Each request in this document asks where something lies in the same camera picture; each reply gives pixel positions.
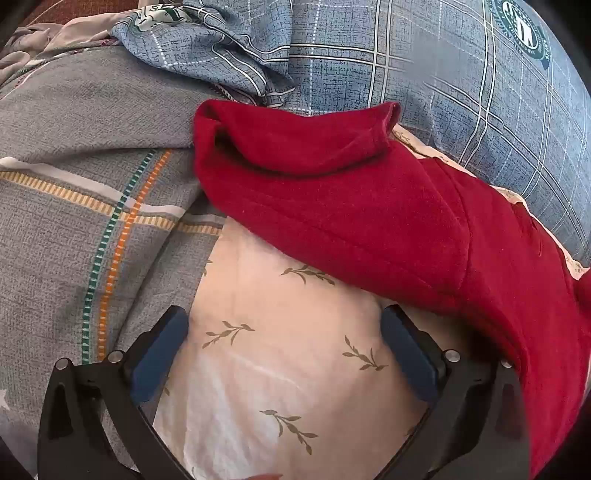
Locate dark red garment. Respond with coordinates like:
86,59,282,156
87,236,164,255
193,98,591,478

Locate cream leaf-print cloth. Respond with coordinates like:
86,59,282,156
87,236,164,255
152,122,591,480

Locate reddish brown wooden furniture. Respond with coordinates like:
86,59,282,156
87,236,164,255
23,0,144,26

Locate light grey crumpled cloth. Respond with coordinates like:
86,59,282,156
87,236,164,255
0,21,122,86

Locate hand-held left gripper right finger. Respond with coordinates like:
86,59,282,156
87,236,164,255
380,304,532,480

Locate blue plaid pillow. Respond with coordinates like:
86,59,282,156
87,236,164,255
111,0,591,268

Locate grey striped bed sheet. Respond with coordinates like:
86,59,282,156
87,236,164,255
0,45,228,478

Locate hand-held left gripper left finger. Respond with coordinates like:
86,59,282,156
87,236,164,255
37,305,197,480

